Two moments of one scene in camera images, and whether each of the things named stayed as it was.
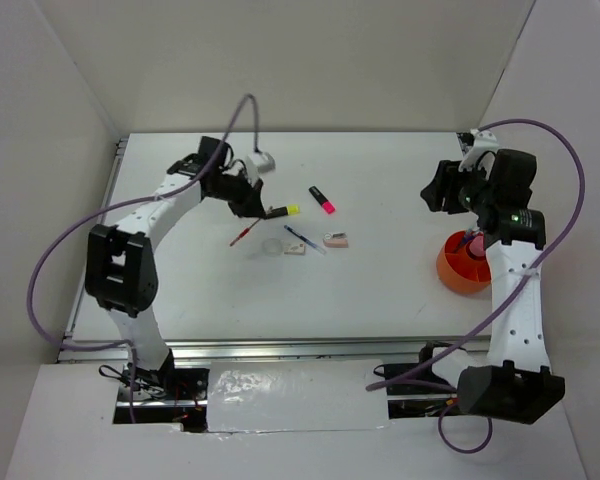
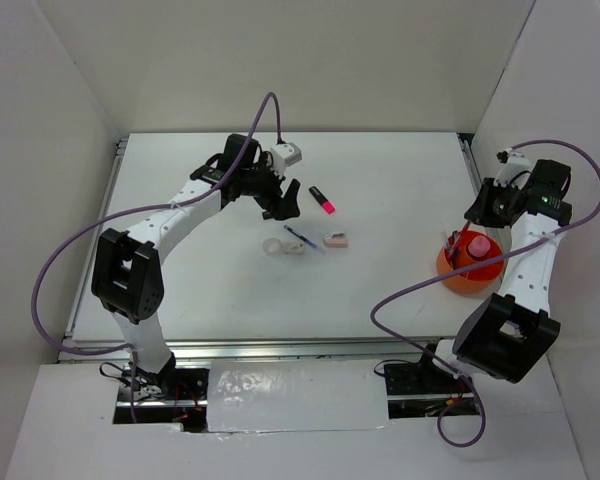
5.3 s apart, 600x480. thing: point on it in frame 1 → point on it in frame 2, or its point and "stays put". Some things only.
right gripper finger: (437, 197) → (474, 216)
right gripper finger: (442, 181) → (479, 207)
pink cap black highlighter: (325, 204) stays put
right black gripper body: (469, 189) → (497, 212)
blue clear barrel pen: (305, 239) stays put
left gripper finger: (240, 210) → (274, 207)
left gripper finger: (255, 207) → (289, 202)
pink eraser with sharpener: (336, 240) stays put
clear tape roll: (272, 246) stays put
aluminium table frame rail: (81, 348) stays put
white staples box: (296, 249) stays put
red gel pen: (244, 232) → (460, 237)
